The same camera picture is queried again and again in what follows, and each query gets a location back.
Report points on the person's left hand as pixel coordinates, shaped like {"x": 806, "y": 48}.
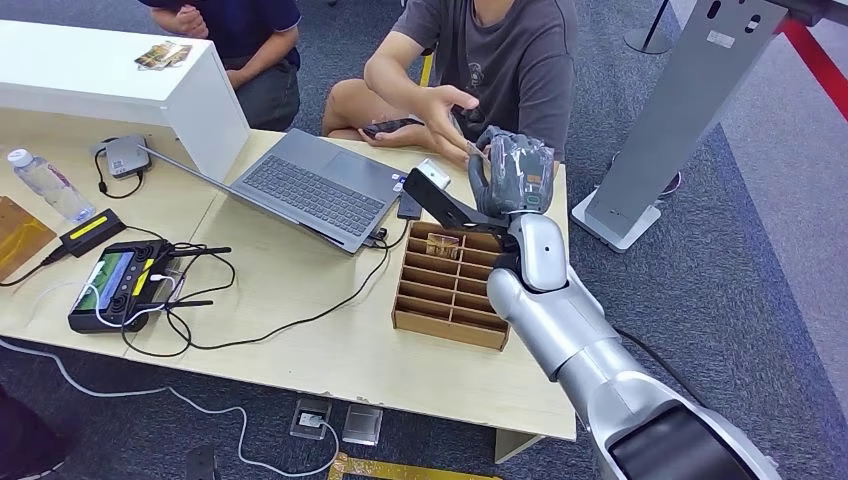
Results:
{"x": 404, "y": 138}
{"x": 237, "y": 78}

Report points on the person's right hand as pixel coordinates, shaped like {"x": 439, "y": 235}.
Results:
{"x": 193, "y": 21}
{"x": 444, "y": 109}

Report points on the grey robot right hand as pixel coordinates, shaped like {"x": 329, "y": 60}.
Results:
{"x": 513, "y": 175}

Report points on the black smartphone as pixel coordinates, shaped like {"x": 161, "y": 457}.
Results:
{"x": 391, "y": 126}

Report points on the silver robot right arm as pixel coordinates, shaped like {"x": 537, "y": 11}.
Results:
{"x": 570, "y": 324}

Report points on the person's left forearm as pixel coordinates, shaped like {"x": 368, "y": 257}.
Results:
{"x": 442, "y": 156}
{"x": 268, "y": 54}

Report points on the person's right forearm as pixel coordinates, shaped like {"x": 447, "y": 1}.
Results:
{"x": 391, "y": 83}
{"x": 166, "y": 20}

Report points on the person in dark blue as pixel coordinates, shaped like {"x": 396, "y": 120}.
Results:
{"x": 258, "y": 33}

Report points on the person in grey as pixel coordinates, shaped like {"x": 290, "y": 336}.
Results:
{"x": 517, "y": 60}

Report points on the brown cardboard card organizer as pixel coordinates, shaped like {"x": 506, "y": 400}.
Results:
{"x": 437, "y": 291}

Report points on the stack of printed cards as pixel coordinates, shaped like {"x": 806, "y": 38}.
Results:
{"x": 159, "y": 56}

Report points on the small black flat drive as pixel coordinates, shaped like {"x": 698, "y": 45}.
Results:
{"x": 408, "y": 210}

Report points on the grey laptop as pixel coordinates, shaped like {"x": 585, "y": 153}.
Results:
{"x": 318, "y": 191}

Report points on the white counter block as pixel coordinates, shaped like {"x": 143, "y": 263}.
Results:
{"x": 86, "y": 73}

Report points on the shoe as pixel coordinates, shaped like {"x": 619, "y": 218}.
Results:
{"x": 672, "y": 184}

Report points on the grey metal kiosk stand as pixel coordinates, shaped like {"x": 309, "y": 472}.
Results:
{"x": 676, "y": 99}

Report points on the light wooden desk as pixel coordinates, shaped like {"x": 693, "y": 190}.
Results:
{"x": 298, "y": 285}

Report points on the black charger with yellow stripe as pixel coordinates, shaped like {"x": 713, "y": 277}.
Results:
{"x": 91, "y": 232}

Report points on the clear plastic water bottle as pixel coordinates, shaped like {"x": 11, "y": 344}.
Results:
{"x": 50, "y": 187}

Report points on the black remote controller with screen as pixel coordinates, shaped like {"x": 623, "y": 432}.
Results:
{"x": 106, "y": 288}

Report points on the amber brown board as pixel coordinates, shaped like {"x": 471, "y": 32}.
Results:
{"x": 20, "y": 238}

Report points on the closed floor socket cover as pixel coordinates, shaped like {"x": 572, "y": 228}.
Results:
{"x": 362, "y": 425}

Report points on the floor socket with plug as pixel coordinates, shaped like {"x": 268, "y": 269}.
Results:
{"x": 310, "y": 418}

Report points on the yellow floor tape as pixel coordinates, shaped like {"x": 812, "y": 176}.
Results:
{"x": 397, "y": 472}

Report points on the dark bulky object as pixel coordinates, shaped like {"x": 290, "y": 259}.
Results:
{"x": 26, "y": 437}

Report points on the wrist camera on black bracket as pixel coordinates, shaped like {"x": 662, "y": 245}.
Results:
{"x": 444, "y": 205}

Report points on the stanchion post with round base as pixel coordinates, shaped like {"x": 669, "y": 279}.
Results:
{"x": 646, "y": 41}

